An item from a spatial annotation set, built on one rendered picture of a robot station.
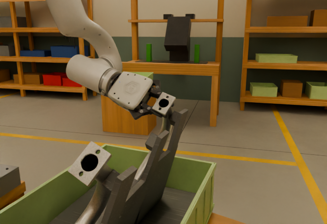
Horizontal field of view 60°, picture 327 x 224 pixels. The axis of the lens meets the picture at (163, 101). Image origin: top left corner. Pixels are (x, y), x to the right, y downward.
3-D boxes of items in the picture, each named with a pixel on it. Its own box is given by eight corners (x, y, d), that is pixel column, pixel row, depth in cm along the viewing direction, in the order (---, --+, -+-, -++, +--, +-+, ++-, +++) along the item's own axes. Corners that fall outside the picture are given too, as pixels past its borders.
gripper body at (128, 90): (99, 91, 76) (133, 107, 72) (120, 63, 80) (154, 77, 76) (108, 104, 83) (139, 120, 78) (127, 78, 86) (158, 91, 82)
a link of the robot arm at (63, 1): (77, -16, 88) (111, 76, 97) (33, -11, 76) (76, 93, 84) (96, -26, 83) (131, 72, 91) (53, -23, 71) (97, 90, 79)
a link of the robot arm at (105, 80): (94, 86, 77) (102, 90, 76) (112, 62, 80) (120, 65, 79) (104, 101, 84) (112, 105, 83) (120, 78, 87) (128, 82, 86)
